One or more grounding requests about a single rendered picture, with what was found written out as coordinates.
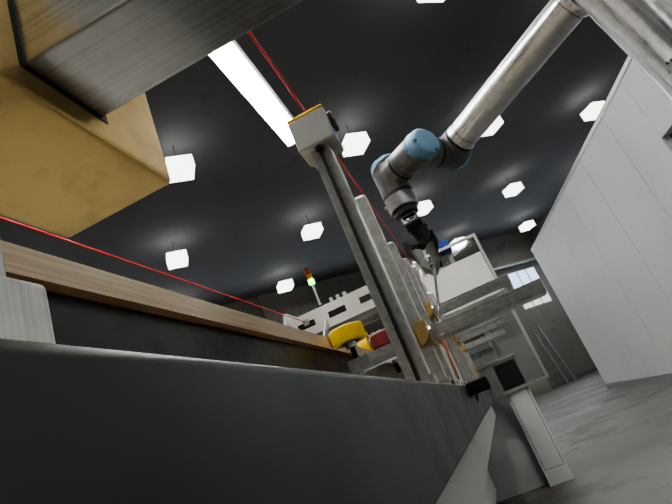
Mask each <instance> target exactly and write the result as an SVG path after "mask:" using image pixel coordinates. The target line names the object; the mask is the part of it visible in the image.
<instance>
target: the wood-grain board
mask: <svg viewBox="0 0 672 504"><path fill-rule="evenodd" d="M1 244H2V250H3V257H4V263H5V270H6V277H9V278H14V279H18V280H22V281H27V282H31V283H36V284H40V285H42V286H44V288H45V289H46V291H47V292H52V293H56V294H61V295H66V296H70V297H75V298H80V299H84V300H89V301H94V302H98V303H103V304H107V305H112V306H117V307H121V308H126V309H131V310H135V311H140V312H145V313H149V314H154V315H158V316H163V317H168V318H172V319H177V320H182V321H186V322H191V323H196V324H200V325H205V326H210V327H214V328H219V329H223V330H228V331H233V332H237V333H242V334H247V335H251V336H256V337H261V338H265V339H270V340H275V341H279V342H284V343H288V344H293V345H298V346H302V347H307V348H312V349H316V350H321V351H326V352H330V353H335V354H340V355H344V356H349V357H353V356H352V353H351V351H350V350H347V349H346V347H345V348H342V349H333V347H332V344H331V342H330V339H329V338H327V337H324V336H321V335H317V334H314V333H310V332H307V331H304V330H300V329H297V328H294V327H290V326H287V325H284V324H280V323H277V322H274V321H270V320H267V319H264V318H260V317H257V316H254V315H250V314H247V313H243V312H240V311H237V310H233V309H230V308H227V307H223V306H220V305H217V304H213V303H210V302H207V301H203V300H200V299H197V298H193V297H190V296H186V295H183V294H180V293H176V292H173V291H170V290H166V289H163V288H160V287H156V286H153V285H150V284H146V283H143V282H140V281H136V280H133V279H130V278H126V277H123V276H119V275H116V274H113V273H109V272H106V271H103V270H99V269H96V268H93V267H89V266H86V265H83V264H79V263H76V262H73V261H69V260H66V259H63V258H59V257H56V256H52V255H49V254H46V253H42V252H39V251H36V250H32V249H29V248H26V247H22V246H19V245H16V244H12V243H9V242H6V241H2V240H1Z"/></svg>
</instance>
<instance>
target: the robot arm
mask: <svg viewBox="0 0 672 504"><path fill-rule="evenodd" d="M587 16H590V17H591V18H592V19H593V20H594V21H595V22H596V23H597V24H598V25H599V26H600V27H601V28H602V29H603V30H604V31H605V32H606V33H607V34H608V35H609V36H610V37H611V38H612V39H613V40H614V41H615V42H616V44H617V45H618V46H619V47H620V48H621V49H622V50H623V51H624V52H625V53H626V54H627V55H628V56H629V57H630V58H631V59H632V60H633V61H634V62H635V63H636V64H637V65H638V66H639V67H640V68H641V69H642V70H643V71H644V72H645V73H646V74H647V75H648V76H649V77H650V78H651V79H652V80H653V81H654V82H655V83H656V84H657V85H658V86H659V87H660V88H661V89H662V90H663V91H664V92H665V93H666V94H667V95H668V96H669V97H670V98H671V99H672V0H550V1H549V2H548V4H547V5H546V6H545V7H544V9H543V10H542V11H541V12H540V14H539V15H538V16H537V17H536V19H535V20H534V21H533V23H532V24H531V25H530V26H529V28H528V29H527V30H526V31H525V33H524V34H523V35H522V36H521V38H520V39H519V40H518V41H517V43H516V44H515V45H514V47H513V48H512V49H511V50H510V52H509V53H508V54H507V55H506V57H505V58H504V59H503V60H502V62H501V63H500V64H499V65H498V67H497V68H496V69H495V71H494V72H493V73H492V74H491V76H490V77H489V78H488V79H487V81H486V82H485V83H484V84H483V86H482V87H481V88H480V89H479V91H478V92H477V93H476V95H475V96H474V97H473V98H472V100H471V101H470V102H469V103H468V105H467V106H466V107H465V108H464V110H463V111H462V112H461V114H460V115H459V116H458V117H457V119H456V120H455V121H454V122H453V124H452V125H451V126H450V127H449V128H448V129H447V130H446V131H445V132H444V134H443V135H442V136H441V137H436V136H435V135H434V134H433V133H431V132H430V131H427V130H425V129H415V130H414V131H412V132H411V133H410V134H408V135H407V136H406V137H405V139H404V141H403V142H402V143H401V144H400V145H399V146H398V147H397V148H396V149H395V150H394V151H393V153H392V154H391V153H390V154H385V155H383V156H381V157H379V159H377V160H376V161H375V162H374V163H373V164H372V166H371V174H372V177H373V181H374V182H375V183H376V186H377V188H378V190H379V192H380V194H381V196H382V199H383V201H384V203H385V205H386V207H385V210H388V211H389V214H390V216H391V217H395V219H396V221H402V223H403V225H404V226H405V228H406V230H404V231H403V233H402V234H403V235H402V237H403V238H404V239H405V242H404V243H403V245H404V246H405V250H406V252H407V254H408V256H409V257H410V258H411V259H412V260H414V261H415V262H416V263H417V264H418V265H419V266H420V267H421V268H422V269H423V270H425V271H426V272H427V273H428V274H430V275H432V276H433V269H432V268H431V267H430V266H429V263H428V261H426V260H425V257H424V253H423V250H426V252H427V254H429V255H430V261H431V262H432V263H433V265H435V267H436V275H438V273H439V268H440V262H439V243H438V240H437V237H436V236H435V234H434V233H433V230H430V231H429V229H428V228H427V227H428V225H427V224H425V223H423V222H422V220H421V218H420V217H419V215H418V214H417V212H418V211H419V209H418V205H419V201H418V199H417V197H416V194H415V192H414V190H413V189H412V186H411V184H410V182H409V180H410V179H412V177H413V176H414V175H415V174H416V173H417V172H418V171H420V170H421V169H446V170H455V169H460V168H462V167H464V166H465V165H466V164H467V163H468V161H469V159H470V157H471V149H472V148H473V147H474V145H475V143H476V142H477V141H478V140H479V139H480V138H481V136H482V135H483V134H484V133H485V132H486V131H487V129H488V128H489V127H490V126H491V125H492V124H493V122H494V121H495V120H496V119H497V118H498V117H499V115H500V114H501V113H502V112H503V111H504V110H505V109H506V107H507V106H508V105H509V104H510V103H511V102H512V100H513V99H514V98H515V97H516V96H517V95H518V93H519V92H520V91H521V90H522V89H523V88H524V86H525V85H526V84H527V83H528V82H529V81H530V79H531V78H532V77H533V76H534V75H535V74H536V72H537V71H538V70H539V69H540V68H541V67H542V65H543V64H544V63H545V62H546V61H547V60H548V59H549V57H550V56H551V55H552V54H553V53H554V52H555V50H556V49H557V48H558V47H559V46H560V45H561V43H562V42H563V41H564V40H565V39H566V38H567V36H568V35H569V34H570V33H571V32H572V31H573V29H574V28H575V27H576V26H577V25H578V24H579V22H580V21H581V20H582V19H583V18H584V17H587Z"/></svg>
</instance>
